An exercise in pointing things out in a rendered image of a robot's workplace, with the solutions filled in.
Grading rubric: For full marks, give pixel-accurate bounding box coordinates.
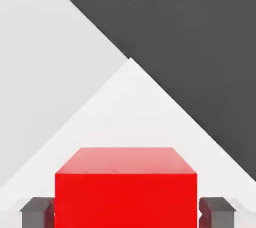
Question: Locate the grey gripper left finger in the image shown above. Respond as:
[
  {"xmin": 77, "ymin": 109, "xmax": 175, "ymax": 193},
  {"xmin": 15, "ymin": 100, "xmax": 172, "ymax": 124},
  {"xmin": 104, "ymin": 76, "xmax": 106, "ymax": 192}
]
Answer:
[{"xmin": 0, "ymin": 196, "xmax": 56, "ymax": 228}]

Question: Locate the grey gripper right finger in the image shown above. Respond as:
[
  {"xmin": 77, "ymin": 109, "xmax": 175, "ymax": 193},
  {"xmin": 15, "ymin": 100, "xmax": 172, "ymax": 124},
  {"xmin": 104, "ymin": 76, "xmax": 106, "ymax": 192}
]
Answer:
[{"xmin": 197, "ymin": 196, "xmax": 256, "ymax": 228}]

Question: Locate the small red cube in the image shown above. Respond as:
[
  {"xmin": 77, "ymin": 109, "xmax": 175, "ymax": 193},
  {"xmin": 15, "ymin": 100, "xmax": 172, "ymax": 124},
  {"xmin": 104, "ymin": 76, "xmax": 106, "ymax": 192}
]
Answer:
[{"xmin": 54, "ymin": 147, "xmax": 198, "ymax": 228}]

